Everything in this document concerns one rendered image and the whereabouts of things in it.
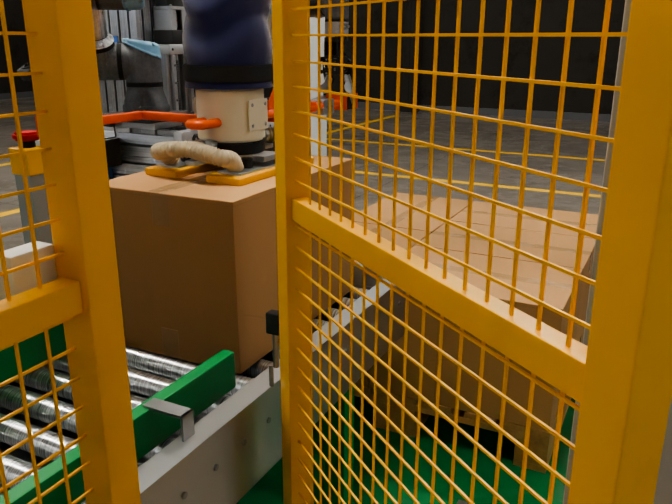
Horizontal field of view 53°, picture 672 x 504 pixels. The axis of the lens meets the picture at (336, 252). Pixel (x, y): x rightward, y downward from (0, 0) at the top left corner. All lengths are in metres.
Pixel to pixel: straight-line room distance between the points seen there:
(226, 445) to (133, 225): 0.57
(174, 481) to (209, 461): 0.10
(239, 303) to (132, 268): 0.29
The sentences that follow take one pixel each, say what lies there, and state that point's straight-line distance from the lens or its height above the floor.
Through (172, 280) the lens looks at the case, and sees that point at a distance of 1.58.
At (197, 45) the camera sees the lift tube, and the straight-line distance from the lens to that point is 1.68.
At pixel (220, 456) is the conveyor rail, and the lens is 1.32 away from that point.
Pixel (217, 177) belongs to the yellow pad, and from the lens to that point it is 1.61.
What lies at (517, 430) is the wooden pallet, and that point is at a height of 0.13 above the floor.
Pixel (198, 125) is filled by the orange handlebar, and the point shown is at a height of 1.08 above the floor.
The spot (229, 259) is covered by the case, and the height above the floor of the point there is 0.82.
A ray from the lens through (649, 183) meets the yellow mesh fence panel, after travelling 0.54.
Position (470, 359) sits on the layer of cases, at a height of 0.33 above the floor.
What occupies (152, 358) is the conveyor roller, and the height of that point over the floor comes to 0.55.
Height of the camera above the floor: 1.28
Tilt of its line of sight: 18 degrees down
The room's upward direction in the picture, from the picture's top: straight up
